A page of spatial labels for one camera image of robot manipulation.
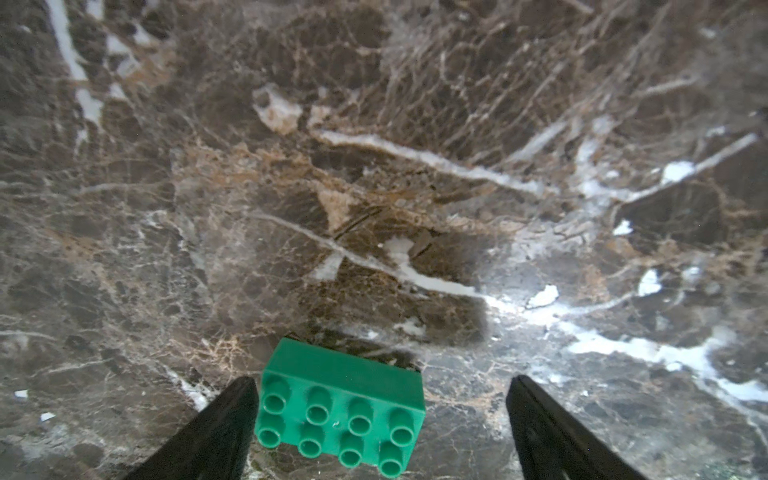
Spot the green long lego brick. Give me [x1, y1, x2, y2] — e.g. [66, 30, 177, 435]
[254, 338, 426, 479]

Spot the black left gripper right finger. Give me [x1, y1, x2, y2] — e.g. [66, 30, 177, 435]
[505, 375, 645, 480]

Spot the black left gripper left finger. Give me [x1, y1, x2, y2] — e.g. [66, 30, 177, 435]
[127, 376, 259, 479]

